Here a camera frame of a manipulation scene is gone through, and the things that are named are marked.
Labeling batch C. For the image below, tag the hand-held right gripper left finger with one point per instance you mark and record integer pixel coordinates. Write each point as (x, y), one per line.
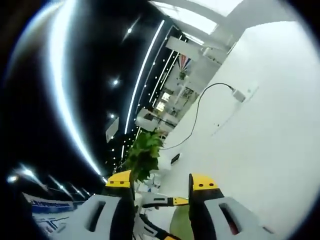
(107, 215)

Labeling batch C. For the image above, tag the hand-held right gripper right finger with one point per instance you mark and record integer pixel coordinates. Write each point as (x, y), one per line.
(212, 220)

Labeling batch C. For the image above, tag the white tabletop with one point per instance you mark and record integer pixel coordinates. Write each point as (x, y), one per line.
(250, 162)

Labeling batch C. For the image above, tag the black remote control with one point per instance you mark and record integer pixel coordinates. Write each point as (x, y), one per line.
(175, 159)

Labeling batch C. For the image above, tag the potted green plant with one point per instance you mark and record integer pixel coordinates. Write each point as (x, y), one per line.
(145, 155)

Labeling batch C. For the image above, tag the person's white printed shirt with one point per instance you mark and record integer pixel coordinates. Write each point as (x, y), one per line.
(50, 212)

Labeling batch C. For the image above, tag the ceiling air vent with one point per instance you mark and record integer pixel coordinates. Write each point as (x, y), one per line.
(112, 129)

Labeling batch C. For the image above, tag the white charger plug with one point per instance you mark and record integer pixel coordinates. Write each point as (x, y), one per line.
(238, 94)

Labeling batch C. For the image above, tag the curved ceiling light strip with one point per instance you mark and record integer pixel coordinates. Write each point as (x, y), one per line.
(62, 82)

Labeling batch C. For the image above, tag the colourful striped banner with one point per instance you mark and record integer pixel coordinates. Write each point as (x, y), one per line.
(184, 63)

